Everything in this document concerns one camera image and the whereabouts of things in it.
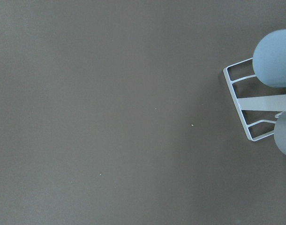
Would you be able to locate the blue plastic cup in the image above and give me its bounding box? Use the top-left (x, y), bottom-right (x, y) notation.
top-left (252, 29), bottom-right (286, 88)

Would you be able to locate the grey plastic cup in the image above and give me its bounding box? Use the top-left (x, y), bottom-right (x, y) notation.
top-left (274, 112), bottom-right (286, 155)

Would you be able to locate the white wire cup rack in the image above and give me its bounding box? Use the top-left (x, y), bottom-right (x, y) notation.
top-left (223, 58), bottom-right (286, 142)

